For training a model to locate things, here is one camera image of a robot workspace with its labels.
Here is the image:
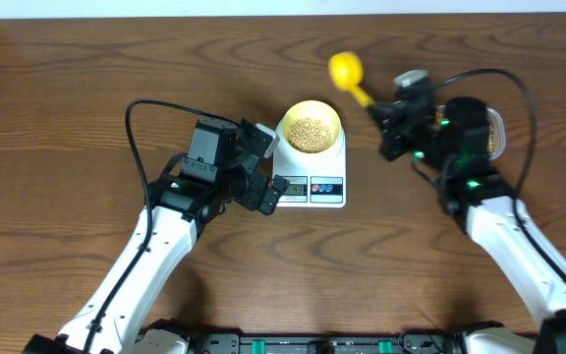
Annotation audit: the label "pale yellow bowl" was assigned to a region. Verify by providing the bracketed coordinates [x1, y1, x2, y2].
[282, 100, 342, 148]

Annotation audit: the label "soybeans in bowl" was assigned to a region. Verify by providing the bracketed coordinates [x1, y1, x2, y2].
[288, 117, 334, 153]

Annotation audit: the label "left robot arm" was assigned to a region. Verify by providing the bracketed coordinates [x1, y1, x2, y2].
[24, 118, 288, 353]

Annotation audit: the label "yellow measuring scoop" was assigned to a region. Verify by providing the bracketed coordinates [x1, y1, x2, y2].
[328, 51, 375, 108]

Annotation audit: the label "clear container of soybeans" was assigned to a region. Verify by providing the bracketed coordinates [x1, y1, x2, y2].
[434, 105, 507, 160]

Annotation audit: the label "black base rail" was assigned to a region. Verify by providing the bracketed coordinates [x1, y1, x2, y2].
[133, 320, 536, 354]

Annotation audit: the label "black left camera cable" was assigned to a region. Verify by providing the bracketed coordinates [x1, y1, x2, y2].
[81, 98, 240, 354]

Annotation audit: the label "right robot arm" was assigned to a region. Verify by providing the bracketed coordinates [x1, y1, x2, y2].
[368, 97, 566, 353]

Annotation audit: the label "white kitchen scale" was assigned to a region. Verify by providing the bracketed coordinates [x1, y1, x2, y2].
[272, 121, 347, 208]

